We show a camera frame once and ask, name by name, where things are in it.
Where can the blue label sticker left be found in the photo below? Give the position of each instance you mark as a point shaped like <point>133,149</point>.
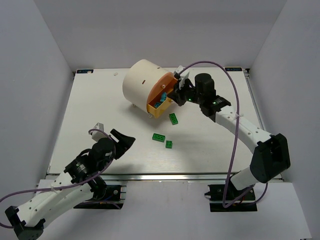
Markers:
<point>84,71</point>

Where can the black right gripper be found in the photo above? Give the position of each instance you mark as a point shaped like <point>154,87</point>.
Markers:
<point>180,91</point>

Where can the blue long lego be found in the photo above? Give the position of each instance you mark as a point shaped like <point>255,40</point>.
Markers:
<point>157,104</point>

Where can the blue label sticker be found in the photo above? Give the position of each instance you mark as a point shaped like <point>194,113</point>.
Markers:
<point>84,71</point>
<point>233,69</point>

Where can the yellow drawer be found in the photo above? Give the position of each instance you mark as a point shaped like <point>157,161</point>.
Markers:
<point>157,112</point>

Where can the orange top drawer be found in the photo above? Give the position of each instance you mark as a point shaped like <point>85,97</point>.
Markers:
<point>158,86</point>

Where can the blue square lego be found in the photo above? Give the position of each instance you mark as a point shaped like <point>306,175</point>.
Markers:
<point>163,97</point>

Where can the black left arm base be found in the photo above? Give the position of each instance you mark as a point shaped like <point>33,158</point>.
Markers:
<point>112,197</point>

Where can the dark green long lego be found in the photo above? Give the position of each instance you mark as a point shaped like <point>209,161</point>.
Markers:
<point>173,119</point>

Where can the aluminium front rail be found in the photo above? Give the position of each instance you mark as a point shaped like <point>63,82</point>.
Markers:
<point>165,177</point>

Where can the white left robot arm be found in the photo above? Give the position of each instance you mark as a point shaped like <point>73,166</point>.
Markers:
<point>79,183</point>

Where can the cream round drawer cabinet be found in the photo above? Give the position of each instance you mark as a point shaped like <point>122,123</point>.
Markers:
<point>139,80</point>

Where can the blue label sticker right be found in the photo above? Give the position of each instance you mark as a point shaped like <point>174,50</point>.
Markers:
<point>233,69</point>

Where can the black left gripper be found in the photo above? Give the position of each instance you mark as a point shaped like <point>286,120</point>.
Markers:
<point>117,144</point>

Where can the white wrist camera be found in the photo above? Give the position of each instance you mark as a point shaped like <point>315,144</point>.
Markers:
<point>97,132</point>
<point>181,74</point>

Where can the green square lego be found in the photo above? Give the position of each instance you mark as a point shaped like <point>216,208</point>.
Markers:
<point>168,144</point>

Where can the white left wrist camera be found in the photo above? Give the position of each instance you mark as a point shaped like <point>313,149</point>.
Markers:
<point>97,132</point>

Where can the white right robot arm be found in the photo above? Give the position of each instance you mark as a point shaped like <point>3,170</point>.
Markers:
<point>270,153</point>

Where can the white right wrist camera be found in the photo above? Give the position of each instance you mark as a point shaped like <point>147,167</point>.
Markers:
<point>181,74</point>

